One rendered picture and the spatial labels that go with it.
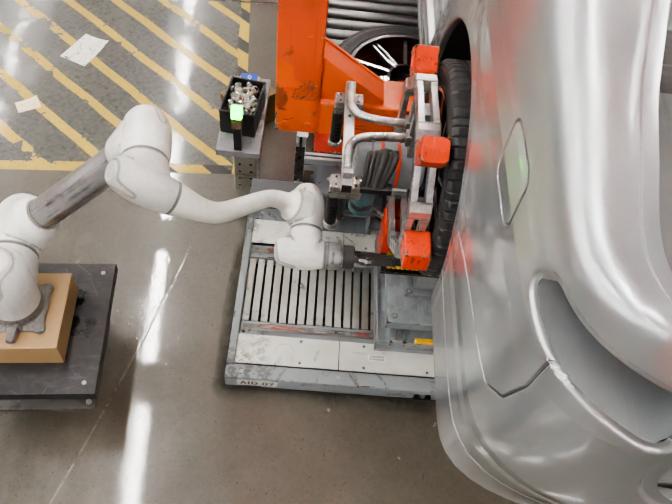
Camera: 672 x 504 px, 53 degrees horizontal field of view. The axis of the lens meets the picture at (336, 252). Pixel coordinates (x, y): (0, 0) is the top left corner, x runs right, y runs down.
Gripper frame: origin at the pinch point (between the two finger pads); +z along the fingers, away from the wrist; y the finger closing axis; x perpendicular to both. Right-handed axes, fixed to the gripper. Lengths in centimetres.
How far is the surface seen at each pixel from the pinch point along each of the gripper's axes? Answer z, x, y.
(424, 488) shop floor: 17, -82, -9
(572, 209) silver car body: 7, 30, 109
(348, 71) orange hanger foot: -22, 60, -38
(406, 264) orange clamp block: -3.6, 3.8, 24.8
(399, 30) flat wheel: 2, 86, -105
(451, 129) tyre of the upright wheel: 4, 42, 29
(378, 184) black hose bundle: -13.7, 25.2, 24.5
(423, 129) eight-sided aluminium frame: -3.5, 41.0, 26.9
